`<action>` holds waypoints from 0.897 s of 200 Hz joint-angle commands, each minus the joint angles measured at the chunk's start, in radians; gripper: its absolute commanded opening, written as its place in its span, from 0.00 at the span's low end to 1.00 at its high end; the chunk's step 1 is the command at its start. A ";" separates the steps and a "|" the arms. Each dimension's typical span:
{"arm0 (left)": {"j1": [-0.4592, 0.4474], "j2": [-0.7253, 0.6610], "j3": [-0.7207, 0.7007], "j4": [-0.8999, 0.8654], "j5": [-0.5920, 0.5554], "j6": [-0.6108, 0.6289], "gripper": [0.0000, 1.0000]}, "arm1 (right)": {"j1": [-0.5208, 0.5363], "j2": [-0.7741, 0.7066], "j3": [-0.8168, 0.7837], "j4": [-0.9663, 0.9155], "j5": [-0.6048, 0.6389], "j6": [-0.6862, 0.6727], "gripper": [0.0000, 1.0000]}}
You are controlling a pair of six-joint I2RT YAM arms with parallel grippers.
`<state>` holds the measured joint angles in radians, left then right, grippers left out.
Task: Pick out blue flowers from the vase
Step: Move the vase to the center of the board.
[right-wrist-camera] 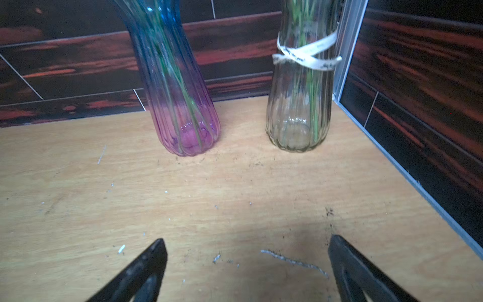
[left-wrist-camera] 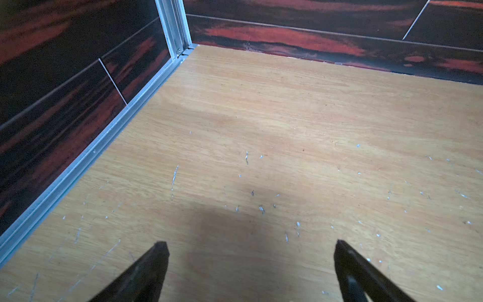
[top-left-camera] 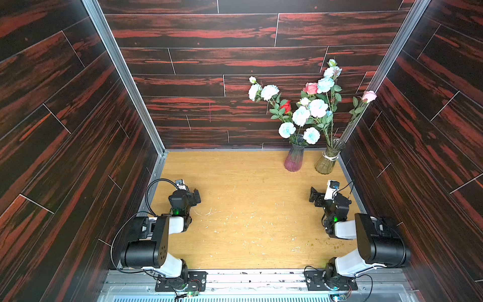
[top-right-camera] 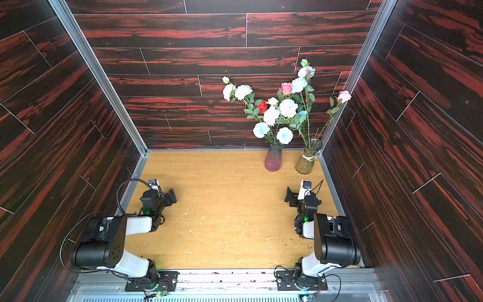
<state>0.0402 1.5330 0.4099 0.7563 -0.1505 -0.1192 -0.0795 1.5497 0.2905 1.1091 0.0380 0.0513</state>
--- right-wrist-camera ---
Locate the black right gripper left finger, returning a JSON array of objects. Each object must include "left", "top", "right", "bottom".
[{"left": 88, "top": 239, "right": 168, "bottom": 301}]

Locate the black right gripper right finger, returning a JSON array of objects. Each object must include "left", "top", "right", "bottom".
[{"left": 328, "top": 235, "right": 417, "bottom": 301}]

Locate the blue purple glass vase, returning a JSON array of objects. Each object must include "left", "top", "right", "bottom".
[{"left": 113, "top": 1, "right": 221, "bottom": 156}]

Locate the clear glass vase with ribbon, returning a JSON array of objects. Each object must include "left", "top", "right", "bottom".
[{"left": 265, "top": 1, "right": 343, "bottom": 153}]

